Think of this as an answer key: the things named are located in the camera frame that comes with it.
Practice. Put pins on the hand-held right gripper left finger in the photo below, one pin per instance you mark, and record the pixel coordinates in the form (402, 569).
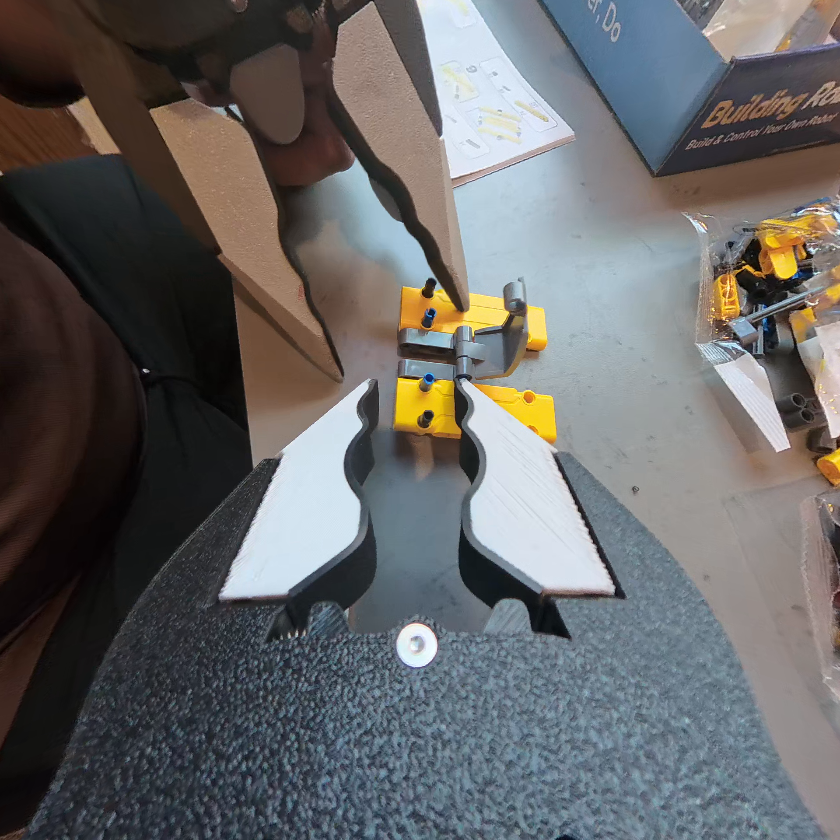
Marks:
(302, 518)

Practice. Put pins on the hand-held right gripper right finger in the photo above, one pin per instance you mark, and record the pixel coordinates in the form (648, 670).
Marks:
(538, 518)

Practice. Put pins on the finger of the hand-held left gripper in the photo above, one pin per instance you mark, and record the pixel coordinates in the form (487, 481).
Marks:
(394, 118)
(236, 197)

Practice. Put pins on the yellow panel with grey beam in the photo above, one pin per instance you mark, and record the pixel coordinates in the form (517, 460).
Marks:
(408, 399)

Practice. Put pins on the yellow panel with curved grey panel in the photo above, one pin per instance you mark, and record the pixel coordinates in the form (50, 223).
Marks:
(492, 307)

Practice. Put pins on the person's left forearm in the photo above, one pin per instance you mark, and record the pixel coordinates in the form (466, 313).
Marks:
(46, 52)

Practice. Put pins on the grey desk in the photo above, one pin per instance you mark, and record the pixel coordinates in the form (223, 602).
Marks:
(623, 262)

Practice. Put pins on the person's left hand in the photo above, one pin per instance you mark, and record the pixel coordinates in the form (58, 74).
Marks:
(315, 157)

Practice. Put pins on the open instruction booklet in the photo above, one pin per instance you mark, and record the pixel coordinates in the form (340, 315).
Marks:
(512, 131)

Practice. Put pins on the person's black trousers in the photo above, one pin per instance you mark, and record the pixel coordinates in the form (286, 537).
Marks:
(164, 295)

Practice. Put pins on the brown wooden leg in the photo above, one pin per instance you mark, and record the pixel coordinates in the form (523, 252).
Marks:
(33, 138)

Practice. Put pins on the blue cardboard kit box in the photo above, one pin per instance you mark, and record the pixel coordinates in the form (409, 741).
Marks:
(656, 79)

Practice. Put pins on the small clear bag yellow parts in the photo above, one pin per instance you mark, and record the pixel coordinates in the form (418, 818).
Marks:
(728, 295)

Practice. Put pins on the small yellow connector piece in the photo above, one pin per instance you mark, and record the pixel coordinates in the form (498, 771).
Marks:
(830, 467)

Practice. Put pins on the clear bag black red parts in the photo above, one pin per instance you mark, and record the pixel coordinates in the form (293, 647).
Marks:
(827, 590)

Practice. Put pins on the crumpled clear plastic bag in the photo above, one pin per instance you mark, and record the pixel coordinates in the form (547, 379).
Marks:
(754, 26)

